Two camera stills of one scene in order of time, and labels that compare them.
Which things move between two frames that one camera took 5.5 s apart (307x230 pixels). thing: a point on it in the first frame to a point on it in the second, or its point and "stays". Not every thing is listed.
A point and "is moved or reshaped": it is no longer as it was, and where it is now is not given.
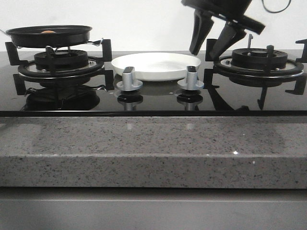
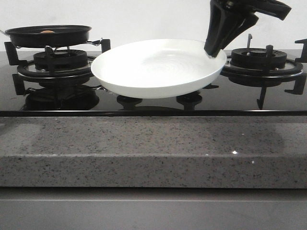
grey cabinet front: [112, 208] stays
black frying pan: [52, 36] stays
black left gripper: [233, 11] to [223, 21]
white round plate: [156, 66] is moved or reshaped
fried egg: [48, 31] stays
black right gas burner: [256, 58] stays
